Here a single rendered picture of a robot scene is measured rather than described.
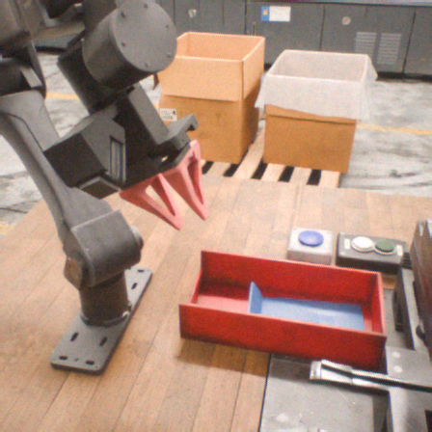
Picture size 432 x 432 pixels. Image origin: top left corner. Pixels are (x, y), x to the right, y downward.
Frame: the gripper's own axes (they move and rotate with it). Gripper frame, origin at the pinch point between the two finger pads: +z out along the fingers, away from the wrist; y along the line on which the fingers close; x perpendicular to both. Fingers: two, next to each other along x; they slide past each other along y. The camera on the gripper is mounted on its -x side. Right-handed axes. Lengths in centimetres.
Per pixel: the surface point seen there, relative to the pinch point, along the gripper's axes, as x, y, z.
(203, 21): 438, -135, -2
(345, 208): 39.6, 5.6, 26.3
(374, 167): 248, -18, 117
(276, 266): 12.9, -0.3, 17.3
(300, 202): 40.1, -1.7, 22.1
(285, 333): 1.4, 1.7, 19.5
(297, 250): 20.2, 0.8, 20.2
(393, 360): -4.1, 13.7, 21.3
